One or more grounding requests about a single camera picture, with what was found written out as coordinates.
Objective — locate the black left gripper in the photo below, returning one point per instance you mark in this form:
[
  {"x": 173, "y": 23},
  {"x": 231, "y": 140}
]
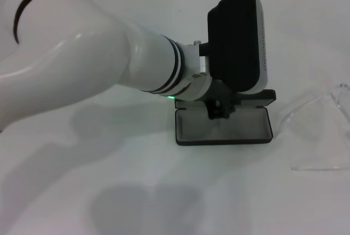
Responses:
[{"x": 220, "y": 101}]

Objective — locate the black glasses case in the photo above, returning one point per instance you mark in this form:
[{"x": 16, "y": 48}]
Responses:
[{"x": 246, "y": 128}]

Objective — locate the clear white glasses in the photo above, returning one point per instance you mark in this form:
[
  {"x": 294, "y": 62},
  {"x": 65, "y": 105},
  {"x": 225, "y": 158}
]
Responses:
[{"x": 341, "y": 93}]

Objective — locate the silver cylindrical wrist connector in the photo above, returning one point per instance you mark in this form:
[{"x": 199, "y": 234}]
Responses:
[{"x": 197, "y": 43}]

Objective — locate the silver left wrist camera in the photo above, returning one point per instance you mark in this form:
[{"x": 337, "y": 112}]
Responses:
[{"x": 235, "y": 41}]

